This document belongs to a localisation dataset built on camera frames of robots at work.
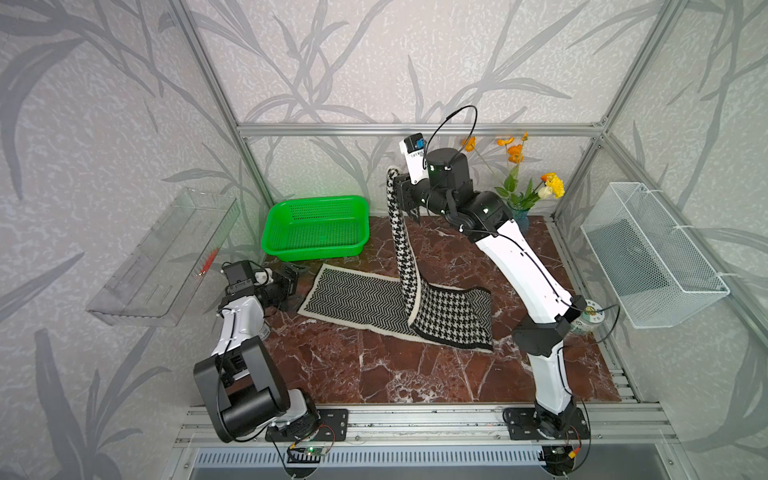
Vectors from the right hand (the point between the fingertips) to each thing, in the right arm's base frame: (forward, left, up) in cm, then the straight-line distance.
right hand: (395, 177), depth 68 cm
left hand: (-9, +26, -28) cm, 40 cm away
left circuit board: (-49, +21, -45) cm, 70 cm away
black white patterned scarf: (-15, -18, -42) cm, 48 cm away
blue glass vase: (+16, -44, -33) cm, 58 cm away
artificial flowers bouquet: (+19, -41, -23) cm, 50 cm away
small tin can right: (-18, -56, -39) cm, 71 cm away
